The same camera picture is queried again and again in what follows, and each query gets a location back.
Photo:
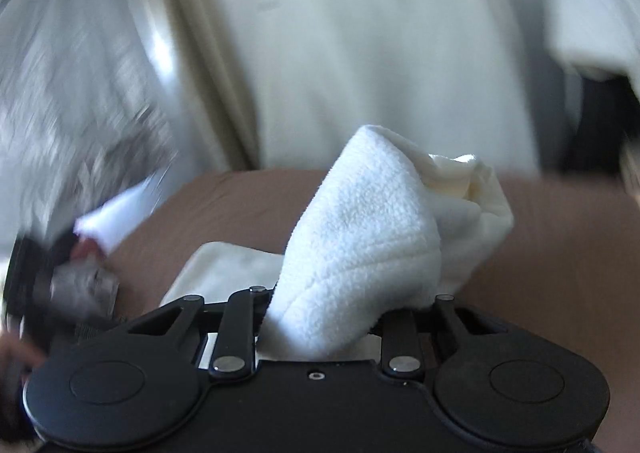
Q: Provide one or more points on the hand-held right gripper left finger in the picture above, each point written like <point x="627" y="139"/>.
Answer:
<point x="240" y="328"/>

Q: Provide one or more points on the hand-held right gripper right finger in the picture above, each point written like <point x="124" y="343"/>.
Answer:
<point x="400" y="338"/>

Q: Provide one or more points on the white fleece garment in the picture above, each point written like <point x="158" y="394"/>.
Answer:
<point x="360" y="243"/>

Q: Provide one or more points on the white cloth piece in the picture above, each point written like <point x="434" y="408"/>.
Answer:
<point x="117" y="215"/>

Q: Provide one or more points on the grey patterned curtain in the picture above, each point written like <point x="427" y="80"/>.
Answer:
<point x="65" y="108"/>

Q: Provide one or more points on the beige curtain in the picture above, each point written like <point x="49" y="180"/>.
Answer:
<point x="200" y="58"/>

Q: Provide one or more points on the cream pillow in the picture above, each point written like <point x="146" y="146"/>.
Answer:
<point x="360" y="48"/>

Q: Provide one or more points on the white quilted jacket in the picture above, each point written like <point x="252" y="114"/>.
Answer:
<point x="595" y="8"/>

